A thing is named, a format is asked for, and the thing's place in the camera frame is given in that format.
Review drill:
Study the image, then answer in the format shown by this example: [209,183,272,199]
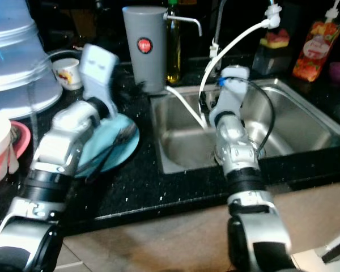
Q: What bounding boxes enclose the pink plate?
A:
[0,119,32,183]

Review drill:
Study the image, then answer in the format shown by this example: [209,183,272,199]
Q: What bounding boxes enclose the white spoon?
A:
[3,142,24,176]

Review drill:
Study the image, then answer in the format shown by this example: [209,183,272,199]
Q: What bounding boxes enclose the translucent white stacked plastic drawers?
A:
[0,0,63,114]

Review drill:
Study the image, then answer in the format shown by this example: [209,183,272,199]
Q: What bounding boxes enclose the white printed mug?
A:
[52,57,83,91]

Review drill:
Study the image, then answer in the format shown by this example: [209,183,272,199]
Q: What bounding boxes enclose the light blue plate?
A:
[76,112,141,180]

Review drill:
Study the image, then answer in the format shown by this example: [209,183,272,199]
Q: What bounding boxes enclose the grey water filter canister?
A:
[122,6,203,95]

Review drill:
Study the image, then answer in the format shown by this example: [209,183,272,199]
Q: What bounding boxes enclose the yellow oil glass bottle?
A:
[164,0,183,86]

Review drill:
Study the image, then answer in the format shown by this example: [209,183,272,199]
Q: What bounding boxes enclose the beige cabinet front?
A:
[62,180,340,272]

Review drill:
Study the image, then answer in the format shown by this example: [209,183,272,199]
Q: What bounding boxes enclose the chrome sink faucet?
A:
[210,0,230,77]

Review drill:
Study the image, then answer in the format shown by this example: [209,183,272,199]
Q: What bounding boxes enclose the dark sponge holder container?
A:
[252,44,292,75]

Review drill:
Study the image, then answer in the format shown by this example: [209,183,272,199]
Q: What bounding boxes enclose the red yellow sponge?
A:
[260,28,290,49]

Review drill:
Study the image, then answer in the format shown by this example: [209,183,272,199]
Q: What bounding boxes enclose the stainless steel sink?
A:
[147,77,340,175]

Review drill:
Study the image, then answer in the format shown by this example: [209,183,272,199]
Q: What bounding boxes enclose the orange soap pouch with pump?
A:
[291,0,340,83]

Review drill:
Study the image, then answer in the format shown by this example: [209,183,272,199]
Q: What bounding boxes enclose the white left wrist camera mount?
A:
[79,44,121,117]

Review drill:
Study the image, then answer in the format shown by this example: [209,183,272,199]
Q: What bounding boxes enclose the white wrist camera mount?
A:
[79,44,121,117]
[208,65,251,126]

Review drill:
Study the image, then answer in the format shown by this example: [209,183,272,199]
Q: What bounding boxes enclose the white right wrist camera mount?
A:
[208,65,251,126]

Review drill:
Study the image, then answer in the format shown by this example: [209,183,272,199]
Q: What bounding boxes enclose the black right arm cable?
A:
[241,78,277,165]

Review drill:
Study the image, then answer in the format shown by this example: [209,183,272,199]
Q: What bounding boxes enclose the white flexible hose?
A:
[164,3,285,130]

